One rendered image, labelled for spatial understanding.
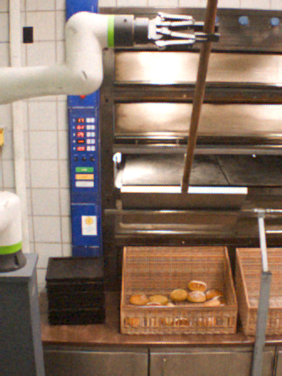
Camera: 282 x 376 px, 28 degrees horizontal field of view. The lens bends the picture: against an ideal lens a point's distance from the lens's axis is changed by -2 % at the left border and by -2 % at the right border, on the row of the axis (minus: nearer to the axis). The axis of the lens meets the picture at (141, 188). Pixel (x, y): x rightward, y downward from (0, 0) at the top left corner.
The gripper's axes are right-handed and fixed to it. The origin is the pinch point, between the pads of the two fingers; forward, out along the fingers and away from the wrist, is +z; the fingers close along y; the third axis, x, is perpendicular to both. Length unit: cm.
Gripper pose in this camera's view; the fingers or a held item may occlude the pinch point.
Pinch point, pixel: (206, 32)
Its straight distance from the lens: 162.7
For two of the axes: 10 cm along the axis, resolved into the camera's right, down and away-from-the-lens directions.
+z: 10.0, 0.1, 0.0
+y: -0.1, 9.0, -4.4
